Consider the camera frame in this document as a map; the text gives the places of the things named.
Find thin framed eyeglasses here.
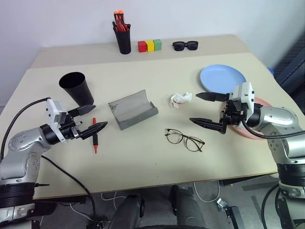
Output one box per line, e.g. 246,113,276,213
164,128,206,153

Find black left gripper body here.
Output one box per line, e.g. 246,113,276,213
59,115,83,142

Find crumpled white paper tissue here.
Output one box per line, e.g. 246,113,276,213
170,92,193,109

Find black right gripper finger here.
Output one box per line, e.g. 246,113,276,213
189,117,227,135
195,91,227,103

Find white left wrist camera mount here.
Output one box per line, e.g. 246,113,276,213
45,98,69,144

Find black fabric chair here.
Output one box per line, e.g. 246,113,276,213
273,30,305,96

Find black floor cable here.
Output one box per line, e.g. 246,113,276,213
41,155,97,226

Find red and black pen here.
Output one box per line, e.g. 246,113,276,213
92,116,99,154

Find black metal table foot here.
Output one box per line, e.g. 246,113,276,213
216,197,242,229

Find black pen holder cup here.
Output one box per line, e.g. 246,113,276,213
113,23,132,55

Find pink plate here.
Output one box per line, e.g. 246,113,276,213
226,96,275,140

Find dark rounded shape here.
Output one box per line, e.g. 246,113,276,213
111,193,145,229
169,185,207,229

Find black sunglasses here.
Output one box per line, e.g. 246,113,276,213
172,41,199,52

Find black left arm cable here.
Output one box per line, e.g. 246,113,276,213
0,96,52,163

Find empty black plastic cup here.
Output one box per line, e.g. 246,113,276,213
59,72,95,107

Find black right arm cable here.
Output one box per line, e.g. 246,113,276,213
240,119,305,140

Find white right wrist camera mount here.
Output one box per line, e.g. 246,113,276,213
232,81,256,120

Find light blue plate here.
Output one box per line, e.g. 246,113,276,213
199,64,246,94

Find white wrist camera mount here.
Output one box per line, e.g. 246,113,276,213
232,81,256,120
45,98,69,144

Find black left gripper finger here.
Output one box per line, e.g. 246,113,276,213
80,121,109,140
68,104,97,118

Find white floor cable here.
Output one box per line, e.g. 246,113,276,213
193,181,221,203

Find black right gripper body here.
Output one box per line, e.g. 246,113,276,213
218,92,249,135

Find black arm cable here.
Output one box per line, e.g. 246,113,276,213
0,96,52,163
240,119,305,140

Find open grey glasses case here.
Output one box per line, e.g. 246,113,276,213
108,89,159,131

